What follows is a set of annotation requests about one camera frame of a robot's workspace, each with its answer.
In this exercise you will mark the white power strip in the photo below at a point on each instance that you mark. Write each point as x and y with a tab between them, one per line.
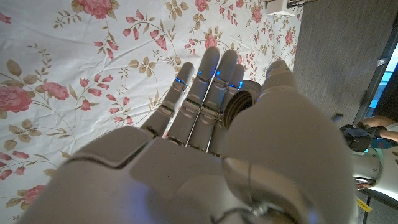
280	9

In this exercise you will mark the dark brown door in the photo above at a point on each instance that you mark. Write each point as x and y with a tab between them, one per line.
335	56

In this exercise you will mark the floral backdrop cloth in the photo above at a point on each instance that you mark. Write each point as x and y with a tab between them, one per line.
77	62

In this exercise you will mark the black handheld device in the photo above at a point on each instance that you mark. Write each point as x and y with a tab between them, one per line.
356	138

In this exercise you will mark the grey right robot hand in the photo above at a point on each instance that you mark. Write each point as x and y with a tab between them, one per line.
186	174

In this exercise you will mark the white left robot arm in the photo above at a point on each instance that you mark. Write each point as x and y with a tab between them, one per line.
385	174

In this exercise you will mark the person's bare forearm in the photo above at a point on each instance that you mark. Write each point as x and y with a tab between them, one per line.
373	120

